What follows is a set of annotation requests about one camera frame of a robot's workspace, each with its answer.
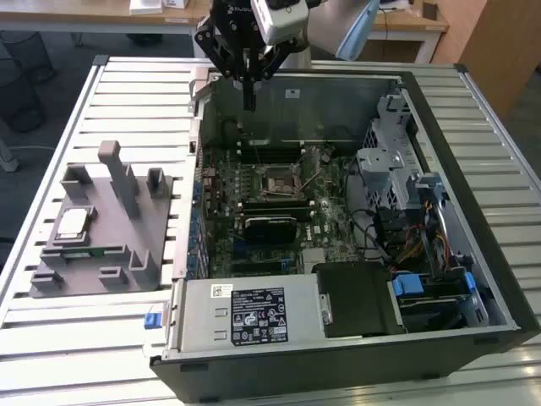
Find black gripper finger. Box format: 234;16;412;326
194;15;251;112
249;36;306;112

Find silver CPU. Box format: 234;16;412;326
56;208;92;239

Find CPU socket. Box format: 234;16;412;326
258;162;304;200

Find RAM slot white clips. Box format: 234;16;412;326
237;151;306;163
237;141;306;151
243;200;316;211

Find metal socket cover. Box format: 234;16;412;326
294;145;326;194

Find silver metal drive cage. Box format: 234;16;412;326
353;93;424;215

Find green motherboard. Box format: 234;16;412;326
198;141;384;281

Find grey plastic bay latch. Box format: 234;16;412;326
404;171;445;200

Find black mesh waste bin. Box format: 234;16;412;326
0;30;57;85
0;57;47;134

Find silver chipset heatsink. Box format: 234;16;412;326
300;248;327;266

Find grey parts rack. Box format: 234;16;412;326
28;140;181;299

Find black expansion slot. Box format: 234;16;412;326
231;261;283;272

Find wooden cabinet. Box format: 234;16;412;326
430;0;541;119

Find green RAM stick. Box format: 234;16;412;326
41;246;128;259

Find grey desk foot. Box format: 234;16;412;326
0;116;20;173

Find silver power supply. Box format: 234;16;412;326
167;277;330;355

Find hard disk in blue carrier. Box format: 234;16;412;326
391;272;478;333

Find black open PC case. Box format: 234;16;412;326
141;63;541;405

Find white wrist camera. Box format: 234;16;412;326
250;0;310;46

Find wooden desk white frame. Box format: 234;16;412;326
0;0;207;58
189;0;450;64

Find coloured power wire bundle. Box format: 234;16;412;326
391;200;451;275

